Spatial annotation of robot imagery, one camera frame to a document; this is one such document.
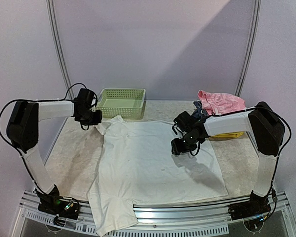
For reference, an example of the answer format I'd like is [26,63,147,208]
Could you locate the front aluminium rail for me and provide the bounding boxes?
[11,191,296,237]

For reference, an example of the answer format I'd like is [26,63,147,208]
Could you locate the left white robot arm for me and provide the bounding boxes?
[6,88,102,195]

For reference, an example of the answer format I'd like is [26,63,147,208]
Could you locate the yellow folded garment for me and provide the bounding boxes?
[212,132,244,139]

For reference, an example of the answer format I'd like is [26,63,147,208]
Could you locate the navy folded garment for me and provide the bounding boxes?
[192,100,209,120]

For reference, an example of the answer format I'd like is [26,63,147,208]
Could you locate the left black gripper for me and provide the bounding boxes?
[78,108,102,125]

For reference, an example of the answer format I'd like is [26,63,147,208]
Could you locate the pink patterned shorts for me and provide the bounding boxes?
[198,90,246,115]

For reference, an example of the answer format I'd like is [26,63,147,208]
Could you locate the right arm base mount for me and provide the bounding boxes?
[228,186,278,232]

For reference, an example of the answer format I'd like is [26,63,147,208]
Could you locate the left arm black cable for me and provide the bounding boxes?
[0,82,99,196]

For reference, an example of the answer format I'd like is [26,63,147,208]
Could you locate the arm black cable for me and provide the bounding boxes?
[0,82,99,196]
[172,105,292,198]

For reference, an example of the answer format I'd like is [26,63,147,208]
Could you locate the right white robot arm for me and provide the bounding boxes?
[171,102,285,215]

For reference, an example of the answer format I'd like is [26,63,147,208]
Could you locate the green plastic basket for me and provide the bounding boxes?
[94,88,146,119]

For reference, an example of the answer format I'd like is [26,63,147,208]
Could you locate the white cloth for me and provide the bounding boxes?
[87,116,228,236]

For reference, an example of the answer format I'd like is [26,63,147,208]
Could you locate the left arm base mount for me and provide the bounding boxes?
[37,191,81,227]

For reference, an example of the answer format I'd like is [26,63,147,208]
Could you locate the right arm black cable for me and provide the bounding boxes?
[172,105,292,198]

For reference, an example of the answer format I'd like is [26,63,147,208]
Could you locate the right aluminium frame post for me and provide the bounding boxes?
[235,0,261,97]

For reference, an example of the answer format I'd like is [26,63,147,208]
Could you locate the aluminium frame post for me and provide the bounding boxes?
[235,0,261,97]
[46,0,74,99]

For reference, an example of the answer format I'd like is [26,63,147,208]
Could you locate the left aluminium frame post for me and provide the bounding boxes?
[46,0,74,99]

